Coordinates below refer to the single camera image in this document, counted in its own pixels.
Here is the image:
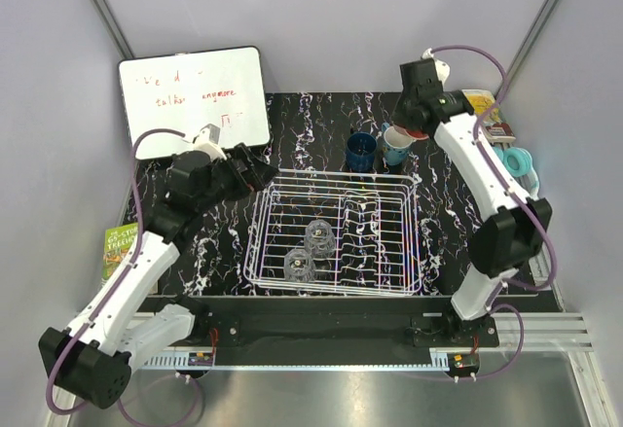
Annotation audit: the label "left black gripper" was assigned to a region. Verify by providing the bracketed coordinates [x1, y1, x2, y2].
[198, 143, 279, 213]

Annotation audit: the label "pink plastic cup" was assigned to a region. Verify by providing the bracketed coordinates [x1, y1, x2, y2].
[393, 125, 429, 141]

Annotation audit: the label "light blue mug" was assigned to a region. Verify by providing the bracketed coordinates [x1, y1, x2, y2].
[382, 123, 415, 166]

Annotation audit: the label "dark blue mug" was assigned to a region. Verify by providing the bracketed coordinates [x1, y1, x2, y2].
[345, 131, 378, 173]

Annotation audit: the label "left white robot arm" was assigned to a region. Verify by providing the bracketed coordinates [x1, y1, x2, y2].
[38, 144, 279, 415]

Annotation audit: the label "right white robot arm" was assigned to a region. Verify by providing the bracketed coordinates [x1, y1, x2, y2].
[391, 57, 552, 346]

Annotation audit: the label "yellow cover book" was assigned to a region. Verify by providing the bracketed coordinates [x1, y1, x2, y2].
[463, 89, 516, 144]

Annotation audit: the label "clear glass cup rear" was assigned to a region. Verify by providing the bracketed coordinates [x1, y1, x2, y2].
[304, 220, 336, 260]

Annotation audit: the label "clear glass cup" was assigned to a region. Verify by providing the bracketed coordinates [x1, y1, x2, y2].
[304, 220, 336, 260]
[283, 248, 315, 283]

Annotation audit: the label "white whiteboard with red writing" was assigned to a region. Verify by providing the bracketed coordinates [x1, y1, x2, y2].
[118, 46, 271, 160]

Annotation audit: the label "teal cat ear headphones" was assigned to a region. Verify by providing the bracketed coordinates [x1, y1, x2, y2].
[493, 146, 540, 198]

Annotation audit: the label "clear glass cup front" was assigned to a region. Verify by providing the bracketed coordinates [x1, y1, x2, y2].
[283, 248, 315, 283]

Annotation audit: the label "green treehouse book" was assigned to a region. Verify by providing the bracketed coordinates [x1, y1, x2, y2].
[100, 223, 138, 288]

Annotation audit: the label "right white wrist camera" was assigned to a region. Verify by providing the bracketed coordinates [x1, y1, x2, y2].
[421, 48, 451, 84]

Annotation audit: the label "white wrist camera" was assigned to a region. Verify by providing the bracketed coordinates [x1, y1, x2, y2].
[421, 48, 451, 84]
[190, 124, 227, 161]

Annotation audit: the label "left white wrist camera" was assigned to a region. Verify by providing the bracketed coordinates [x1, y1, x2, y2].
[190, 124, 227, 161]

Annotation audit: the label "white wire dish rack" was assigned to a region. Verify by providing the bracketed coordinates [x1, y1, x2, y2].
[243, 169, 421, 296]

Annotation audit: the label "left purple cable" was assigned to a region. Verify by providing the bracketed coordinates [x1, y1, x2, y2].
[45, 127, 205, 426]

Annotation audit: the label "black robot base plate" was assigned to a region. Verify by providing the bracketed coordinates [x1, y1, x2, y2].
[145, 294, 561, 368]

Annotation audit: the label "white slotted cable duct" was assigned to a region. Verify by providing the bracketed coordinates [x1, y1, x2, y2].
[142, 351, 215, 372]

